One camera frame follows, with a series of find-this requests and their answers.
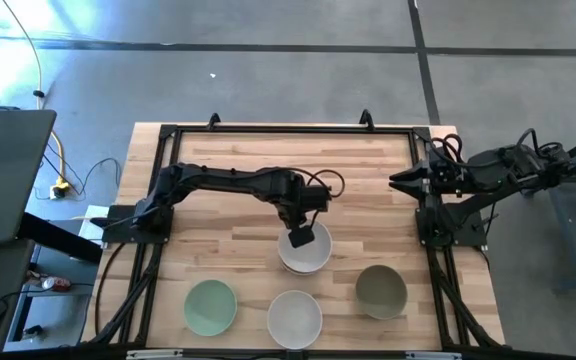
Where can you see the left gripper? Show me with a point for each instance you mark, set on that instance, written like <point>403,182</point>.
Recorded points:
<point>295,212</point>

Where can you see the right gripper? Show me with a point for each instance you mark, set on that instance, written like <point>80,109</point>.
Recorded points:
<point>445,180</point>

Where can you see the white bowl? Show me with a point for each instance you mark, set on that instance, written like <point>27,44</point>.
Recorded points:
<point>313,257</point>
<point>294,320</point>

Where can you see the olive grey bowl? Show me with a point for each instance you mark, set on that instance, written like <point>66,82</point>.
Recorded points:
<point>381,292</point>

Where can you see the light green bowl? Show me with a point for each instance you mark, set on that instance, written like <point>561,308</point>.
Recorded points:
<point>210,307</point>

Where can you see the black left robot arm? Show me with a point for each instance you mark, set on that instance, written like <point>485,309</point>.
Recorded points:
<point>218,179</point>

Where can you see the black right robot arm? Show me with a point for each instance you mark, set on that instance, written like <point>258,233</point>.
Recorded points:
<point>493,170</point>

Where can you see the white sheet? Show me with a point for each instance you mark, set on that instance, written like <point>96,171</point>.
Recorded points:
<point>90,235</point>

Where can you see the yellow power plug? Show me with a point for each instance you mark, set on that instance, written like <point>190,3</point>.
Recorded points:
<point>60,189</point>

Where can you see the black desk leg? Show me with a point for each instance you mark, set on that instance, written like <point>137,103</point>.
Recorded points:
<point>58,237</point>

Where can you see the red soda can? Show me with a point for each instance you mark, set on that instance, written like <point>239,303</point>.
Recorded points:
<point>58,284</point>

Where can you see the grey shelf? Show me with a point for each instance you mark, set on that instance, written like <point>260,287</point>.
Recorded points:
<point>53,315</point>

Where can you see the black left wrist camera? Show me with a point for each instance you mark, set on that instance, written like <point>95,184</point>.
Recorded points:
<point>301,237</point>

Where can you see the black aluminium table frame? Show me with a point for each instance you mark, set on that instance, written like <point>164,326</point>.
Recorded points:
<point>293,129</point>

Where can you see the silver aluminium bracket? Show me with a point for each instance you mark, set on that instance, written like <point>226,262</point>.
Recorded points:
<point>433,355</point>
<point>153,354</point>

